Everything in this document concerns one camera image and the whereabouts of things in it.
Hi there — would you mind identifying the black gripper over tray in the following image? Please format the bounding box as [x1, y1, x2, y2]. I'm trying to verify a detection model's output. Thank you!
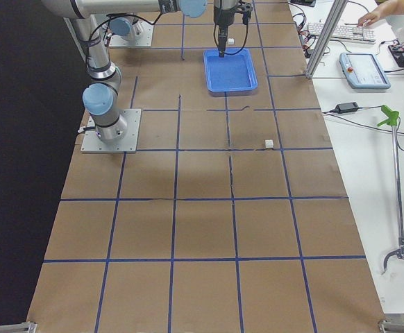
[213, 0, 237, 58]

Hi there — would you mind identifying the blue plastic tray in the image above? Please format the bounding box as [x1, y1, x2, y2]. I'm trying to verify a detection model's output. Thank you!
[203, 49, 258, 96]

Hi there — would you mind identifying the person hand on keyboard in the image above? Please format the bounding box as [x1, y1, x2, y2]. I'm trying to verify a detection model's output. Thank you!
[357, 10, 381, 27]

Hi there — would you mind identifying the white keyboard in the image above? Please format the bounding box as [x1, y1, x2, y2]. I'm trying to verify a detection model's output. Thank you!
[307, 23, 376, 44]

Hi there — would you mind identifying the blue teach pendant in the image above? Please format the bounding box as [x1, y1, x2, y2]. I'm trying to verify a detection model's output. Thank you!
[339, 53, 391, 89]

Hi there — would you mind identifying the black power adapter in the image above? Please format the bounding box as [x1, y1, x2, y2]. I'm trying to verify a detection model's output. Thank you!
[335, 102, 359, 114]

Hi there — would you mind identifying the brown paper table cover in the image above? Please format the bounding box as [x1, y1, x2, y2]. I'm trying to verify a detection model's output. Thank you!
[28, 1, 382, 332]

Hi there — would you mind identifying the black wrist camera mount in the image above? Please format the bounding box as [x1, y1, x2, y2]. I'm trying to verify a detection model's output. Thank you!
[236, 0, 253, 26]

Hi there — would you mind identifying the aluminium frame post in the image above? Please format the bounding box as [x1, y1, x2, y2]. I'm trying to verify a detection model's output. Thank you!
[305, 0, 347, 79]

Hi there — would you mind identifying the green handled reacher grabber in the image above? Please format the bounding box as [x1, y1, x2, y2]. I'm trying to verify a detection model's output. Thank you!
[377, 105, 404, 274]

